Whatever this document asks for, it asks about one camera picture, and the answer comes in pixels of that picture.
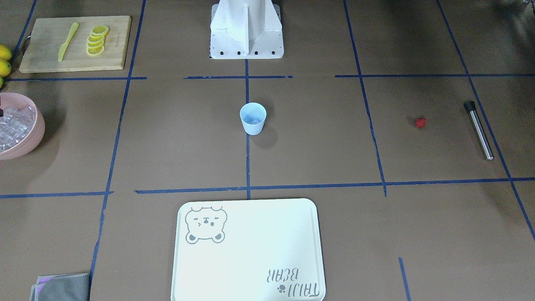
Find light blue plastic cup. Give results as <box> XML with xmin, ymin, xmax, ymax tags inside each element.
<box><xmin>239</xmin><ymin>102</ymin><xmax>266</xmax><ymax>135</ymax></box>

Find pink bowl of ice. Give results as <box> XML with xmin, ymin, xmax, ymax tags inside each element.
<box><xmin>0</xmin><ymin>93</ymin><xmax>45</xmax><ymax>160</ymax></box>

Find white bear serving tray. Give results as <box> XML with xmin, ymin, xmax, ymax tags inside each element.
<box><xmin>170</xmin><ymin>198</ymin><xmax>326</xmax><ymax>301</ymax></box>

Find red strawberry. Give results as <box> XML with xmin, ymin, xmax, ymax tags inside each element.
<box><xmin>414</xmin><ymin>118</ymin><xmax>427</xmax><ymax>128</ymax></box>

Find lemon slices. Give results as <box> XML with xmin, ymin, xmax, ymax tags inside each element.
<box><xmin>86</xmin><ymin>25</ymin><xmax>110</xmax><ymax>57</ymax></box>

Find steel muddler rod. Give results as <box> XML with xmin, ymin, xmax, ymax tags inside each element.
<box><xmin>463</xmin><ymin>101</ymin><xmax>494</xmax><ymax>161</ymax></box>

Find yellow plastic knife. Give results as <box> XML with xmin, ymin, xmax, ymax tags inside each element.
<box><xmin>57</xmin><ymin>22</ymin><xmax>79</xmax><ymax>61</ymax></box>

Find wooden cutting board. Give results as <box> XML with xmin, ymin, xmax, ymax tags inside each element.
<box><xmin>19</xmin><ymin>15</ymin><xmax>131</xmax><ymax>74</ymax></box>

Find grey folded cloth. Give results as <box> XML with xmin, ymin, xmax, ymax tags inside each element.
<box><xmin>29</xmin><ymin>273</ymin><xmax>90</xmax><ymax>301</ymax></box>

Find whole lemon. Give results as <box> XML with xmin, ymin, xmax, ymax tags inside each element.
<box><xmin>0</xmin><ymin>59</ymin><xmax>12</xmax><ymax>78</ymax></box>
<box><xmin>0</xmin><ymin>44</ymin><xmax>12</xmax><ymax>61</ymax></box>

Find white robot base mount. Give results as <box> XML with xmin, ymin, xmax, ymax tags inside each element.
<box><xmin>209</xmin><ymin>0</ymin><xmax>284</xmax><ymax>60</ymax></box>

